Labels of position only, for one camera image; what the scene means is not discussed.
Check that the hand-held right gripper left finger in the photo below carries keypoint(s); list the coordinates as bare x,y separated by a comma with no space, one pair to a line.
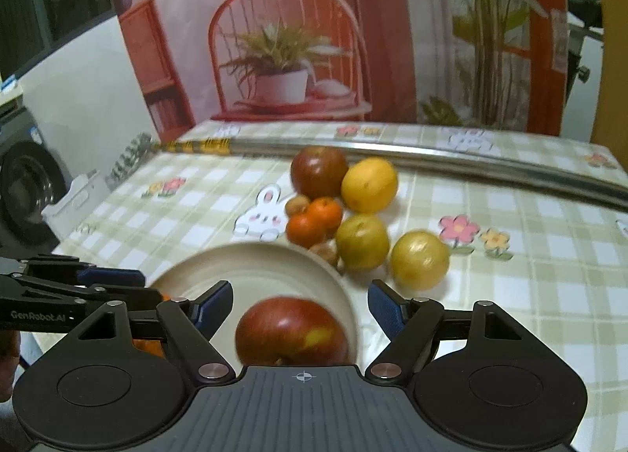
216,304

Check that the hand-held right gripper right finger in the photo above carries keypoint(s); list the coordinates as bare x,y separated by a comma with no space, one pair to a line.
385,307

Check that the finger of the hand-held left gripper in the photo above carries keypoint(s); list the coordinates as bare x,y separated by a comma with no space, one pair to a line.
113,277
127,296

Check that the beige round plate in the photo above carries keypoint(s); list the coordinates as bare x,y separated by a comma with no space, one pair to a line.
221,265

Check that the small orange tangerine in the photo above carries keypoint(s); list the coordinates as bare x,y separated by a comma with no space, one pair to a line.
147,348
327,210
304,230

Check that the yellow-green pear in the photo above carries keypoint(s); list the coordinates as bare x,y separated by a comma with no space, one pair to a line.
419,260
362,242

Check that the red apple with yellow patch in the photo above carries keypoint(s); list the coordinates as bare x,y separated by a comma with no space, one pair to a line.
284,329

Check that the small brown round fruit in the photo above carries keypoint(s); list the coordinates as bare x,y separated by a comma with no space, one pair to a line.
297,205
325,252

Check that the large yellow orange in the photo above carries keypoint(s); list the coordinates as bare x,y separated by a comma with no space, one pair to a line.
369,185

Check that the person's left hand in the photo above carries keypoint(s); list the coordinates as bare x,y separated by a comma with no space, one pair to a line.
9,363

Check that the white plastic basket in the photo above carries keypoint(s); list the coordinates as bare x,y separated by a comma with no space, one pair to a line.
71,199

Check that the grey brush head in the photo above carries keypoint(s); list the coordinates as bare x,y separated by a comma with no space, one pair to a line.
128,160

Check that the grey washing machine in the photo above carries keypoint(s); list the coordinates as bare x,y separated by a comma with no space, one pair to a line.
27,182

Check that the checked tablecloth with rabbits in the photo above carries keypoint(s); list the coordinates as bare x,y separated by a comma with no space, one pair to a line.
515,285

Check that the dark red apple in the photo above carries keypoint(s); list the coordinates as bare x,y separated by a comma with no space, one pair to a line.
316,170

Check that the metal pole with yellow tape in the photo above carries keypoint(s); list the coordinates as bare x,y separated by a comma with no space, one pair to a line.
441,157

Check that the black stand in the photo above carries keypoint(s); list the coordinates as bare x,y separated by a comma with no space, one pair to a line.
581,54

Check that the pink printed wall backdrop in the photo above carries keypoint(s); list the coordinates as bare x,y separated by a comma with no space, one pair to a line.
392,40

